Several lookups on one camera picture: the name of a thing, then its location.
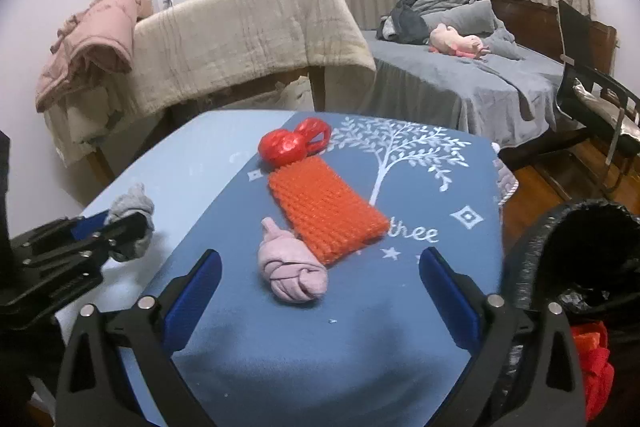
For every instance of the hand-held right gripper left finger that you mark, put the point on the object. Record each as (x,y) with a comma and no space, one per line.
(192,302)

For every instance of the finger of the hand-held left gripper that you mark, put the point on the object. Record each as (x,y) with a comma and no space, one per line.
(122,232)
(87,225)

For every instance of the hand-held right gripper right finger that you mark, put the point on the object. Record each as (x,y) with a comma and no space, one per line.
(452,302)

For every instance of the grey knotted cloth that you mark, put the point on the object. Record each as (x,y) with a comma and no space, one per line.
(130,202)

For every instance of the pink knotted cloth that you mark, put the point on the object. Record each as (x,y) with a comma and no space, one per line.
(295,272)

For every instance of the black waste bin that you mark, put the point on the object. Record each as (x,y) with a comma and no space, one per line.
(590,227)

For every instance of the cream folded cloth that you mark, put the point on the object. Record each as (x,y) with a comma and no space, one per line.
(80,127)

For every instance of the blue printed tablecloth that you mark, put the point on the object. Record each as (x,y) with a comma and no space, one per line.
(350,357)

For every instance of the red glove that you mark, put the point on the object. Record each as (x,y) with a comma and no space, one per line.
(600,377)

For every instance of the red knotted plastic bag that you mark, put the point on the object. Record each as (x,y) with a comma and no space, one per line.
(280,147)

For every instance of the pink jacket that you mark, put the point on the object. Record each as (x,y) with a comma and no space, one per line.
(90,42)

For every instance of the bed with grey sheet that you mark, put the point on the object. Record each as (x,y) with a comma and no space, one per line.
(450,82)

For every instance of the beige blanket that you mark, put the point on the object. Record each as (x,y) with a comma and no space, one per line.
(240,37)

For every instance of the silver seat cushion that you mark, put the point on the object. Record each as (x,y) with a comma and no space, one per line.
(595,102)

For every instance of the pink plush toy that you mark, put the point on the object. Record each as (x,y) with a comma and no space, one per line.
(455,41)

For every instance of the crumpled grey duvet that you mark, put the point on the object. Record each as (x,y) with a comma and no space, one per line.
(505,42)

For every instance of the dark clothes pile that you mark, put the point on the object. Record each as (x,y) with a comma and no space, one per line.
(405,27)

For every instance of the grey pillow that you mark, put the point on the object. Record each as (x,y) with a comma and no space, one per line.
(470,17)

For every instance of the wooden headboard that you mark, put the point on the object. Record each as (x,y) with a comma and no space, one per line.
(530,22)

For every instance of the black metal chair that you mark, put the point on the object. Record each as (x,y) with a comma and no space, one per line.
(575,27)

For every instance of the wooden furniture frame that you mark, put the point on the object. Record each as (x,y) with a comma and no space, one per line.
(316,92)

